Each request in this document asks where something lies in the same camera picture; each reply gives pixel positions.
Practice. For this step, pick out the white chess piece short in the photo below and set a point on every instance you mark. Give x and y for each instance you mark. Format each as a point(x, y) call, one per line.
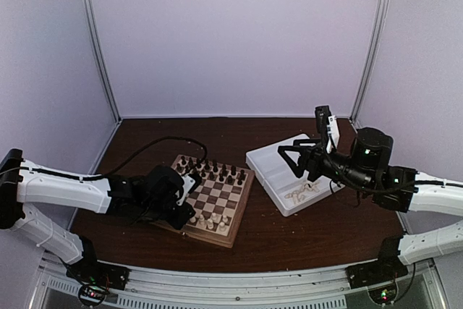
point(225, 219)

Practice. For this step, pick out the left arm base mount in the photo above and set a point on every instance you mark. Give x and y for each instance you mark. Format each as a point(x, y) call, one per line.
point(91, 271)

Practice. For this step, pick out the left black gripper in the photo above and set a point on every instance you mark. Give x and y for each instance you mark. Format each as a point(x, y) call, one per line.
point(178, 221)

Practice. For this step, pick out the front aluminium rail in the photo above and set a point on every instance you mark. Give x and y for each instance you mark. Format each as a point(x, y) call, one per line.
point(315, 288)

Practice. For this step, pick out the wooden chess board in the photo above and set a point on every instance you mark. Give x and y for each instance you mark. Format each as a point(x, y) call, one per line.
point(213, 196)

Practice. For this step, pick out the dark queen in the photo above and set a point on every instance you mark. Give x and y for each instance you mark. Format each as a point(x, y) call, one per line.
point(207, 166)

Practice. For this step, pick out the white plastic tray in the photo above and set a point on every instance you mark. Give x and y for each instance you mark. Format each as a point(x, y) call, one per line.
point(277, 179)

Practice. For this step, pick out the dark pawn seven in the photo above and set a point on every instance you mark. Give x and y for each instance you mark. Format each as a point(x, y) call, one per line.
point(229, 179)

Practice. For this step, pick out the dark rook right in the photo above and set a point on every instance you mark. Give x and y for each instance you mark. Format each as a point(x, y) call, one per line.
point(242, 175)

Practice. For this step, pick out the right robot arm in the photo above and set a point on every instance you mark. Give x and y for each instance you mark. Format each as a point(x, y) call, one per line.
point(366, 169)

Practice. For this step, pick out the pile of white chess pieces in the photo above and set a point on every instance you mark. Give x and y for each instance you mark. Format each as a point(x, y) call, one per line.
point(302, 193)

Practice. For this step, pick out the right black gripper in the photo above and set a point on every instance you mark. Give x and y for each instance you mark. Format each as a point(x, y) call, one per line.
point(314, 154)

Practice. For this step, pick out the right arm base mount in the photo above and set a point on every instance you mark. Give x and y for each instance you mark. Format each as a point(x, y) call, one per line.
point(385, 268)

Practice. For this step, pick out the right aluminium frame post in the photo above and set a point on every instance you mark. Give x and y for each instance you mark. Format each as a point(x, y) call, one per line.
point(367, 70)

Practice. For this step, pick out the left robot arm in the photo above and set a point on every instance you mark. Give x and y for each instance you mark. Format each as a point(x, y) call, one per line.
point(159, 195)

